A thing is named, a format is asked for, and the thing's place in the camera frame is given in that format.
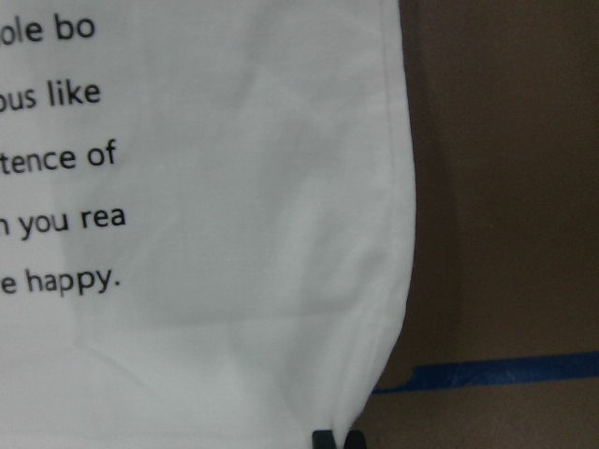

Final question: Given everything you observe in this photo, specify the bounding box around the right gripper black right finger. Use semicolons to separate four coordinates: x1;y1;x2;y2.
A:
343;429;366;449

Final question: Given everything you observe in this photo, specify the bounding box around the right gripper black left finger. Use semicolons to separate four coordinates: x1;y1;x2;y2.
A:
312;429;337;449

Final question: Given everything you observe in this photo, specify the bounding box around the white long-sleeve printed shirt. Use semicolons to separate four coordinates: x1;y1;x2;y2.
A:
1;1;416;448

